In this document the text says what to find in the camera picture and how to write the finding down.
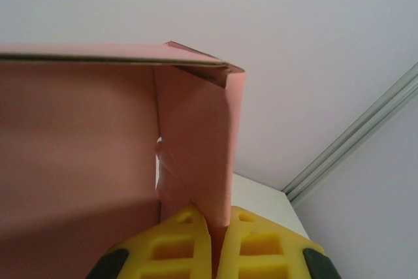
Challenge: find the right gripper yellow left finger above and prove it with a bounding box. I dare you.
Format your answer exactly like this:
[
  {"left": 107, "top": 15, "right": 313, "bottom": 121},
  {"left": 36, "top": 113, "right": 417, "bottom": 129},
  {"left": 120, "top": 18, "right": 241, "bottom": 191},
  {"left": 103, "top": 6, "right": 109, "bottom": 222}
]
[{"left": 92, "top": 205, "right": 213, "bottom": 279}]

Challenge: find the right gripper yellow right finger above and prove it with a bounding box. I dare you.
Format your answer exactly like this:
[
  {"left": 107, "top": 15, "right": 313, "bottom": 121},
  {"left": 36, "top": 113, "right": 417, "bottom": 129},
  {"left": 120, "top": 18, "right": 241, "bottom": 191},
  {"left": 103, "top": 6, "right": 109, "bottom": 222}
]
[{"left": 219, "top": 206, "right": 342, "bottom": 279}]

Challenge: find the pink cloth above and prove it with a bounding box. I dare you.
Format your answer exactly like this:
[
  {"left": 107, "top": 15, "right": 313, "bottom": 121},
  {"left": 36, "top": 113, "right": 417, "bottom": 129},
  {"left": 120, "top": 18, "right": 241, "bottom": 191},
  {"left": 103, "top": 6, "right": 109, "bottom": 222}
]
[{"left": 0, "top": 41, "right": 246, "bottom": 279}]

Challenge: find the aluminium frame post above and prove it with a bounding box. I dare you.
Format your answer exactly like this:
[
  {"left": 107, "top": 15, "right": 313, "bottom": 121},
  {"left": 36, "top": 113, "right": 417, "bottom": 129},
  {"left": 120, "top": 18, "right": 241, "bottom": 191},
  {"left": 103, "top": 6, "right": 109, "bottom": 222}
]
[{"left": 282, "top": 63, "right": 418, "bottom": 203}]

